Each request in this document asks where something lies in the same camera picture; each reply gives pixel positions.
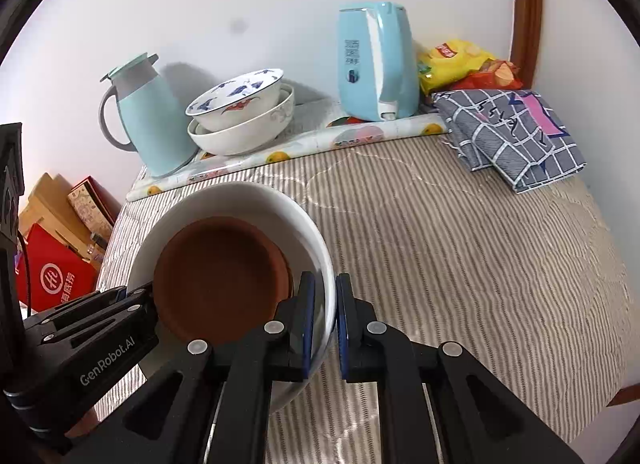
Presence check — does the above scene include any small white patterned bowl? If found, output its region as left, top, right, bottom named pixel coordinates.
left=127, top=181, right=337, bottom=412

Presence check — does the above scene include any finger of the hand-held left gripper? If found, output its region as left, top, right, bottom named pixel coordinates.
left=22, top=281, right=154, bottom=334
left=42, top=295, right=161, bottom=362

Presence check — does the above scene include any grey checked cloth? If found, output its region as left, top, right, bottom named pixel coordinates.
left=431, top=89, right=587, bottom=194

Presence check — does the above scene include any patterned gift box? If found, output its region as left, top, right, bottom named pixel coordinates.
left=67, top=175, right=121, bottom=245

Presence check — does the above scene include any fruit print table mat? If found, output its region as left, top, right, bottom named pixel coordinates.
left=125, top=111, right=446, bottom=202

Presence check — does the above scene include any red paper bag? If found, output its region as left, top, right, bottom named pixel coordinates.
left=15, top=223, right=101, bottom=312

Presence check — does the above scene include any red snack bag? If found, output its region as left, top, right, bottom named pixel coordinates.
left=452, top=60, right=523, bottom=91

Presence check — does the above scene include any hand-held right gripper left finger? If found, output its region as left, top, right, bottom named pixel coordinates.
left=65, top=271, right=317, bottom=464

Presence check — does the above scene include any wooden door frame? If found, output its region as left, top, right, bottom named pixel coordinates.
left=510, top=0, right=544, bottom=90

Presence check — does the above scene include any light blue electric kettle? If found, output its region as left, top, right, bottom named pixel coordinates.
left=337, top=1, right=421, bottom=122

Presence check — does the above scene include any large white bowl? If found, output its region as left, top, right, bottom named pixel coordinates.
left=187, top=84, right=297, bottom=156

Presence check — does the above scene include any black cable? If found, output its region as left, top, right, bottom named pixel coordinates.
left=17, top=229, right=35, bottom=316

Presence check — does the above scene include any black ribbed device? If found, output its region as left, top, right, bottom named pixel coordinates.
left=0, top=123, right=26, bottom=380

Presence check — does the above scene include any light blue thermos jug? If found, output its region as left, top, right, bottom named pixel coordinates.
left=98, top=52, right=198, bottom=177

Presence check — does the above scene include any cardboard box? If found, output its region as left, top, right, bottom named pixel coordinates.
left=19, top=173, right=86, bottom=250

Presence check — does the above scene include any small brown bowl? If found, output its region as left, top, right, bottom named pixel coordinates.
left=152, top=216, right=294, bottom=347

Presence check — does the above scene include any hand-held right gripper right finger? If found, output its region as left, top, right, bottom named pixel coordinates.
left=336, top=273, right=583, bottom=464

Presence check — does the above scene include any blue painted white bowl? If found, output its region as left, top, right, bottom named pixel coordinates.
left=185, top=68, right=285, bottom=132

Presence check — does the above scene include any yellow snack bag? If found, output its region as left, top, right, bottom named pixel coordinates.
left=417, top=39, right=498, bottom=95

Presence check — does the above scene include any striped quilt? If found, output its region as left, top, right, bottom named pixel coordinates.
left=95, top=136, right=636, bottom=464

